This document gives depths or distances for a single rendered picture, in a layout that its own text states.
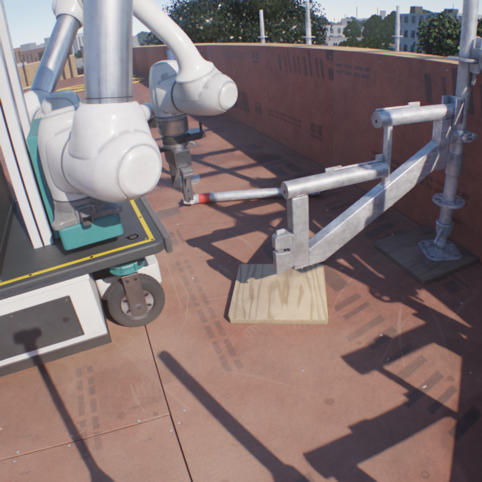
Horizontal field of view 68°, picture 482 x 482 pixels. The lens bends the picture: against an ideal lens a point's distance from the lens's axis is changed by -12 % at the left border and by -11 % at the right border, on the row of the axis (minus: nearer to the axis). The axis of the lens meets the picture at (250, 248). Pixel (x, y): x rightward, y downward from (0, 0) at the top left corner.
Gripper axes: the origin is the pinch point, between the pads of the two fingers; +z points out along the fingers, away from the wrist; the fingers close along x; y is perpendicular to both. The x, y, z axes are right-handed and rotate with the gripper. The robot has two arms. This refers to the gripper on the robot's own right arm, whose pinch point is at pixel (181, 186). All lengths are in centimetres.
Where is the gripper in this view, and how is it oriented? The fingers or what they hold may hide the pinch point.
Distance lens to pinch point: 124.2
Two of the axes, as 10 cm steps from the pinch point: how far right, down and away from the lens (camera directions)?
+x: 4.3, 4.4, -7.9
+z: 0.7, 8.6, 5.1
